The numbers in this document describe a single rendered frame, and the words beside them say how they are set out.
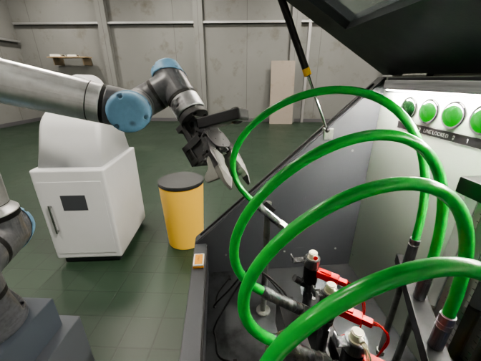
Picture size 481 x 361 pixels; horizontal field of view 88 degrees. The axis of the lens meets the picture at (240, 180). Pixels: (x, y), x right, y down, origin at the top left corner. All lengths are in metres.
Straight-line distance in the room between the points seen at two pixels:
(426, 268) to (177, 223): 2.11
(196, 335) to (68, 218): 1.88
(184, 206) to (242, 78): 7.57
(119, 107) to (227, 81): 8.90
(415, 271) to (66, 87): 0.55
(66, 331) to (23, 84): 0.65
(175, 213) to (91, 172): 0.70
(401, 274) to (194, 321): 0.50
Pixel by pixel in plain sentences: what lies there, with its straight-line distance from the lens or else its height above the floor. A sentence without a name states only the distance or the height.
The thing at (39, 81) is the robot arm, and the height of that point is 1.44.
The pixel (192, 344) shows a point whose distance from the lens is 0.61.
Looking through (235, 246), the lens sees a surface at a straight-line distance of 0.35.
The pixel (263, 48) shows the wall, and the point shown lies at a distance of 9.39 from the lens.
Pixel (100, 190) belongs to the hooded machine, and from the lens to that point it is 2.13.
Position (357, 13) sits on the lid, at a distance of 0.69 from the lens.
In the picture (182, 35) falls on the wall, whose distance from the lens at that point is 9.70.
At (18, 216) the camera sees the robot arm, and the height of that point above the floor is 1.11.
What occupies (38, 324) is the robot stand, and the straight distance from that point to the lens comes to 0.88.
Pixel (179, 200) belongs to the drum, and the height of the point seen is 0.52.
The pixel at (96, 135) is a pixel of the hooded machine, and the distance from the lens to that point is 2.16.
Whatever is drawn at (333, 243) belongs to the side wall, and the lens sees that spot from 0.94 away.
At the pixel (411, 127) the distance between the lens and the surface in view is 0.51.
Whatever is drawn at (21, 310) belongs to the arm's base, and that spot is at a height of 0.93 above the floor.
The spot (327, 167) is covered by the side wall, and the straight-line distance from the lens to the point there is 0.79.
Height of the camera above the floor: 1.44
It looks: 22 degrees down
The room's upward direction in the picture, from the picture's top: straight up
